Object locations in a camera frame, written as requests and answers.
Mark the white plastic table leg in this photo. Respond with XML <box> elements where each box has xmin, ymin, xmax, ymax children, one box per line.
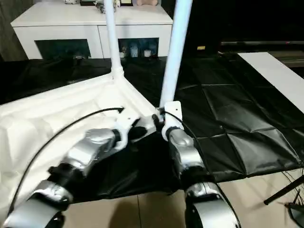
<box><xmin>103</xmin><ymin>0</ymin><xmax>124</xmax><ymax>80</ymax></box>
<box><xmin>158</xmin><ymin>0</ymin><xmax>193</xmax><ymax>110</ymax></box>

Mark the white plastic table top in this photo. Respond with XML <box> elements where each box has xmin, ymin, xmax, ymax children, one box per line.
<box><xmin>0</xmin><ymin>71</ymin><xmax>159</xmax><ymax>214</ymax></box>

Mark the black work mat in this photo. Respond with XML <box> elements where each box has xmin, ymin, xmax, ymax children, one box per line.
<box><xmin>0</xmin><ymin>53</ymin><xmax>304</xmax><ymax>206</ymax></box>

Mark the white flat board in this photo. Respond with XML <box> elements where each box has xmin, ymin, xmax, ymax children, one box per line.
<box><xmin>237</xmin><ymin>52</ymin><xmax>304</xmax><ymax>110</ymax></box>

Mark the white cabinet with glass doors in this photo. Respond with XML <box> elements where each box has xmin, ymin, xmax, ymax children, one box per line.
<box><xmin>10</xmin><ymin>3</ymin><xmax>174</xmax><ymax>60</ymax></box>

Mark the black folding stand leg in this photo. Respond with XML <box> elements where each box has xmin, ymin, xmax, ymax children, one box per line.
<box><xmin>263</xmin><ymin>179</ymin><xmax>304</xmax><ymax>205</ymax></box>

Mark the dark grey floor device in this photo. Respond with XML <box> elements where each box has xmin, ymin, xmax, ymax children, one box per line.
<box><xmin>285</xmin><ymin>202</ymin><xmax>304</xmax><ymax>225</ymax></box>

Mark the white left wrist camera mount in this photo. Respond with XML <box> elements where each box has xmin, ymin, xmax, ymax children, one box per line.
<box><xmin>111</xmin><ymin>114</ymin><xmax>143</xmax><ymax>151</ymax></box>

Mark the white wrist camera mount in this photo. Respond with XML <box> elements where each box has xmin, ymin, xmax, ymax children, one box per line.
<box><xmin>161</xmin><ymin>101</ymin><xmax>184</xmax><ymax>140</ymax></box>
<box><xmin>111</xmin><ymin>114</ymin><xmax>143</xmax><ymax>151</ymax></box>

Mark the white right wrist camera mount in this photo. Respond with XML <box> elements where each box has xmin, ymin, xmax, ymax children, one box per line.
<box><xmin>161</xmin><ymin>101</ymin><xmax>184</xmax><ymax>140</ymax></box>

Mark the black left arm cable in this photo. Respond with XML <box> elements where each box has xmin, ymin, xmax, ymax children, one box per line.
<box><xmin>8</xmin><ymin>107</ymin><xmax>126</xmax><ymax>216</ymax></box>

